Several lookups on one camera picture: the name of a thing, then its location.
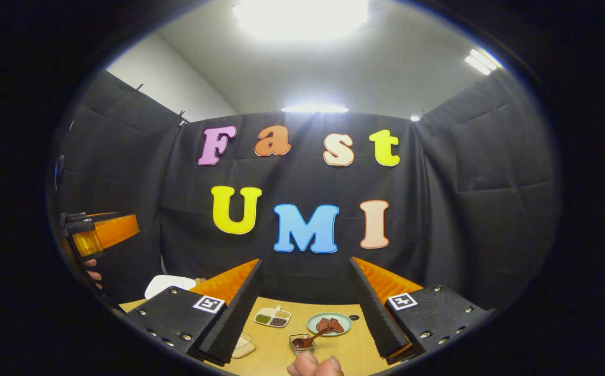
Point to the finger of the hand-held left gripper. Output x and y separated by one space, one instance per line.
75 219
111 232

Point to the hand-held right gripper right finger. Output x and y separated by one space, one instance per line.
375 313

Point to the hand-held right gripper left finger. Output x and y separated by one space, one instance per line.
237 318

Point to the beige dish of rice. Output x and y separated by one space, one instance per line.
245 345

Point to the brown wooden spoon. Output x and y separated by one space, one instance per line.
302 343

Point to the white rice cooker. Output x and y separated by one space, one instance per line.
164 284

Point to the pale green plate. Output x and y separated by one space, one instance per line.
345 321

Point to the white compartment dish with beans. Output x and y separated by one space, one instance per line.
272 316

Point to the brown meat piece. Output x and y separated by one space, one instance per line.
323 325
336 326

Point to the long strip ceiling light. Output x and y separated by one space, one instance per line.
315 109

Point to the double bar ceiling light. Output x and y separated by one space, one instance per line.
484 61

